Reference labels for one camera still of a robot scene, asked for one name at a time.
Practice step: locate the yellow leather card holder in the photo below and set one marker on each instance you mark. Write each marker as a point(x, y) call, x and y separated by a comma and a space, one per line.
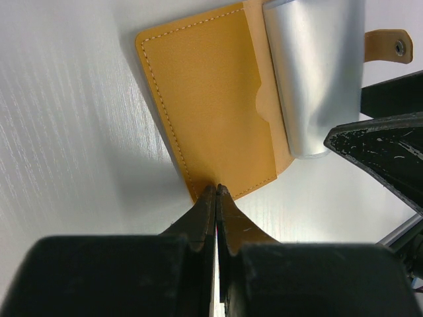
point(245, 89)

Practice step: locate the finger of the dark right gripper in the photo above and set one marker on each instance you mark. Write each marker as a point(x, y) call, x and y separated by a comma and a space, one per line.
point(388, 149)
point(398, 96)

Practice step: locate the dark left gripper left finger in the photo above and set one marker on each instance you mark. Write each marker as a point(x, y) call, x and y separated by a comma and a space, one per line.
point(197, 225)

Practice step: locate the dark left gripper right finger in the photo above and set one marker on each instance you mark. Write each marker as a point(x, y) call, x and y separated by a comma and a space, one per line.
point(234, 230)

